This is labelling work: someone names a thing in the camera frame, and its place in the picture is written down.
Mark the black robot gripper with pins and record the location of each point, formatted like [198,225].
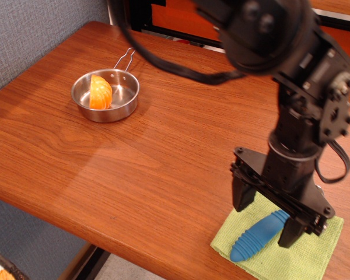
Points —
[286,179]

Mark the blue handled metal spoon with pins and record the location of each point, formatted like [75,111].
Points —
[254,239]

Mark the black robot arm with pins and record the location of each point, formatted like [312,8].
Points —
[283,39]

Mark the small steel pot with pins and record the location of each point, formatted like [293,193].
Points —
[125,88]

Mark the orange toy fruit slice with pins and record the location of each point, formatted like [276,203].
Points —
[100,97]

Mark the orange object in basket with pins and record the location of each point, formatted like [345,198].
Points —
[5,275]

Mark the orange panel black frame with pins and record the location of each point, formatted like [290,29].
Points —
[180,19]

